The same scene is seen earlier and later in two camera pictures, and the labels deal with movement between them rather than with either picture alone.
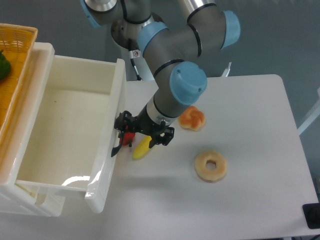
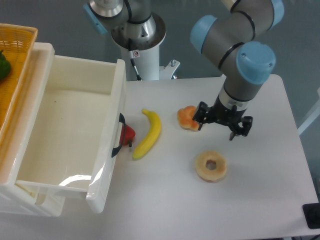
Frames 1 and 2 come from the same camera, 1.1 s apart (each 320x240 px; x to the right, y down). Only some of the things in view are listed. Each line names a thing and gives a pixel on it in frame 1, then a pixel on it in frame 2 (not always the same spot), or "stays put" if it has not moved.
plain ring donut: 209,175 stays put
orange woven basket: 18,42 stays put
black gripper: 144,123 to 219,112
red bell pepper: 128,138 stays put
